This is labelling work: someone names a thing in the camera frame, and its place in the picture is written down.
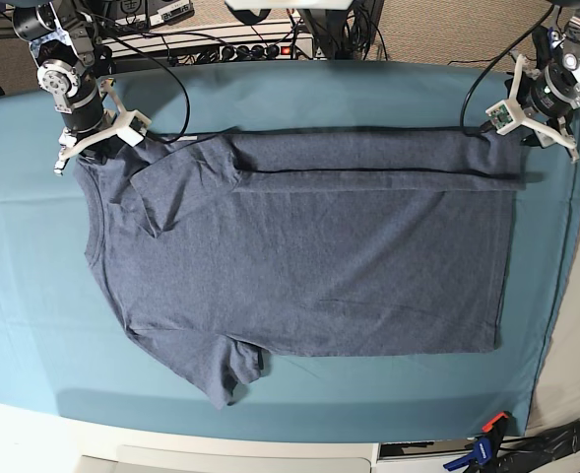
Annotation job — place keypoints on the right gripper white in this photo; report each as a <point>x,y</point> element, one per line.
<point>101,141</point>

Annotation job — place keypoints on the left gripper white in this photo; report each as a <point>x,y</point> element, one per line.
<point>543,104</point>

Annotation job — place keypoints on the blue-grey heathered T-shirt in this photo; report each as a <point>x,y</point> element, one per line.
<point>337,244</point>

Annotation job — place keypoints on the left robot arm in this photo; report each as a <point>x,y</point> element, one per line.
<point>558,44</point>

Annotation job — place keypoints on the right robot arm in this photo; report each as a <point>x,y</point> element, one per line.
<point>65,43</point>

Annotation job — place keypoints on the teal table cloth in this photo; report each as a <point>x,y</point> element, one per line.
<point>62,351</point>

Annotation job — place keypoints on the orange blue clamp bottom right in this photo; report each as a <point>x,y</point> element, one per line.
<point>484,449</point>

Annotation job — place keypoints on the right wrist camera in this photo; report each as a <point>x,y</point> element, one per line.
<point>136,125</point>

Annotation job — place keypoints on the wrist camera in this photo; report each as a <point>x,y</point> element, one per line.
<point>136,125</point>
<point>501,117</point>

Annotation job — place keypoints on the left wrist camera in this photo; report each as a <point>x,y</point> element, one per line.
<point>501,117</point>

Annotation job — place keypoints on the black power strip red switch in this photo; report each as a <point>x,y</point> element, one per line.
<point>257,52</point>

